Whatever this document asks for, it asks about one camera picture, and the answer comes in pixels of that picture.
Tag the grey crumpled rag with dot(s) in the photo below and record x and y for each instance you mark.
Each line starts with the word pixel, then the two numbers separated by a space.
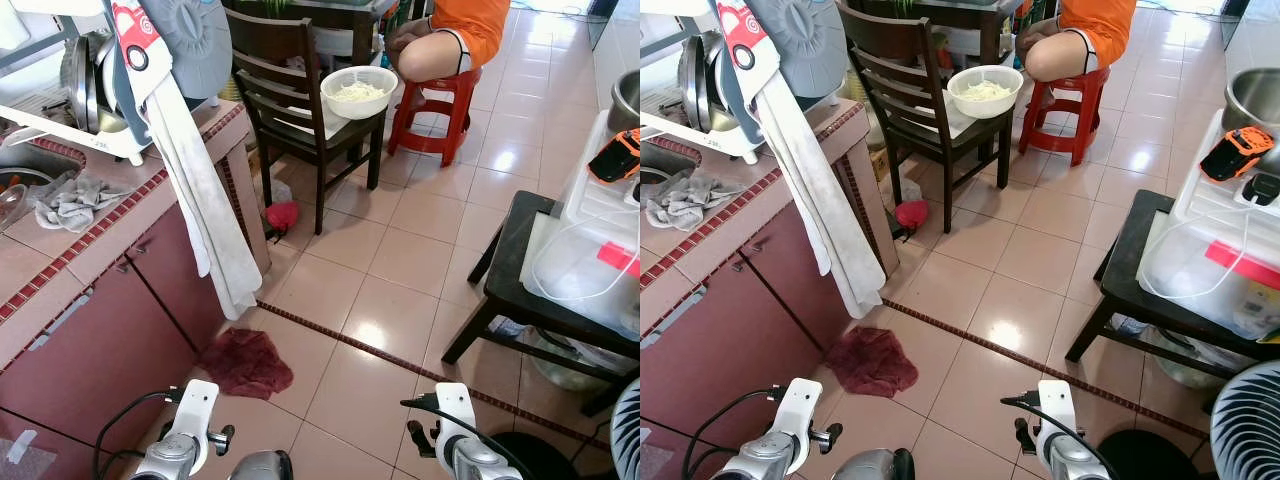
pixel 690 198
pixel 75 200

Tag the clear plastic storage box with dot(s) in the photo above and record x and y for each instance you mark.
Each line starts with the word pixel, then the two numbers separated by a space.
pixel 1190 270
pixel 580 270

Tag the orange and black power tool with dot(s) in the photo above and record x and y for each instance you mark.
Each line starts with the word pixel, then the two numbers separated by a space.
pixel 1235 152
pixel 615 155

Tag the black wooden stool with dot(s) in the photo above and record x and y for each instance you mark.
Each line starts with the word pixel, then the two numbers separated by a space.
pixel 1125 260
pixel 510 260

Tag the steel cooking pot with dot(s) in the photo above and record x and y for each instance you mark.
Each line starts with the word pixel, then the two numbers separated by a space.
pixel 1255 100
pixel 628 100

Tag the steel basin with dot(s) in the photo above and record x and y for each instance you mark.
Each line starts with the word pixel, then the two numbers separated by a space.
pixel 570 375
pixel 1190 372

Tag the pink tiled counter cabinet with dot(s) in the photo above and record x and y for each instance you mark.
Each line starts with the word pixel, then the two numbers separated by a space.
pixel 720 370
pixel 100 350

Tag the steel pans in rack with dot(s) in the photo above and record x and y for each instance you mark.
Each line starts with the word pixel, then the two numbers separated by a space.
pixel 85 85
pixel 700 80

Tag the white hanging towel red print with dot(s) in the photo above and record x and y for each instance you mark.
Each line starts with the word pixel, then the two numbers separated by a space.
pixel 820 200
pixel 200 210

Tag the white electric fan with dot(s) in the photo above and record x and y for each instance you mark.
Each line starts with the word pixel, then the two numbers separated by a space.
pixel 1250 420
pixel 628 430

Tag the red plastic stool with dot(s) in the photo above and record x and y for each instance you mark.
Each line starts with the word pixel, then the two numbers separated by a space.
pixel 445 95
pixel 1075 95

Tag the black round base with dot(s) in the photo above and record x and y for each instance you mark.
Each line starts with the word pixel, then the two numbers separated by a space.
pixel 535 460
pixel 1140 458

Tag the grey-blue round plastic cover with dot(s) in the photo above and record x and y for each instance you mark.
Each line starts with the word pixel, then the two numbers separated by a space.
pixel 195 45
pixel 805 45

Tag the dark red floor rag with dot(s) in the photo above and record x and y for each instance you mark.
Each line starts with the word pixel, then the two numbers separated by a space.
pixel 245 365
pixel 872 362

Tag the person in orange shirt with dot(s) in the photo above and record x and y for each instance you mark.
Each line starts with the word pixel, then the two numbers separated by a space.
pixel 1060 55
pixel 440 55

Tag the small red plastic object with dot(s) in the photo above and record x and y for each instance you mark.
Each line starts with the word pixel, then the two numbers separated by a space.
pixel 283 215
pixel 912 213

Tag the dark wooden chair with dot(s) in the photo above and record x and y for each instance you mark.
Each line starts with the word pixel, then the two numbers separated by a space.
pixel 275 90
pixel 900 85

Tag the white bowl of noodles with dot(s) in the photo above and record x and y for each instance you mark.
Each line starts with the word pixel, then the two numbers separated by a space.
pixel 985 93
pixel 358 95

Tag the grey robot leg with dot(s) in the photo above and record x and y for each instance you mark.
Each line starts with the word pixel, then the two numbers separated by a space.
pixel 260 467
pixel 872 466

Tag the dark wooden table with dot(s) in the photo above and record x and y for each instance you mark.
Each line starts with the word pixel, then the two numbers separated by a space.
pixel 960 18
pixel 350 15

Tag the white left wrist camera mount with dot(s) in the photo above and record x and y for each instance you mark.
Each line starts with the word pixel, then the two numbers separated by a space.
pixel 197 410
pixel 800 410

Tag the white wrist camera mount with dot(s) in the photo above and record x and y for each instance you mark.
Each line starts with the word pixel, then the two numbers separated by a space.
pixel 197 410
pixel 800 410
pixel 455 410
pixel 1057 410

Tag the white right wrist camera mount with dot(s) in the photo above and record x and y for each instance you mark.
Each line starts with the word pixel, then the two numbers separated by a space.
pixel 1057 410
pixel 455 410

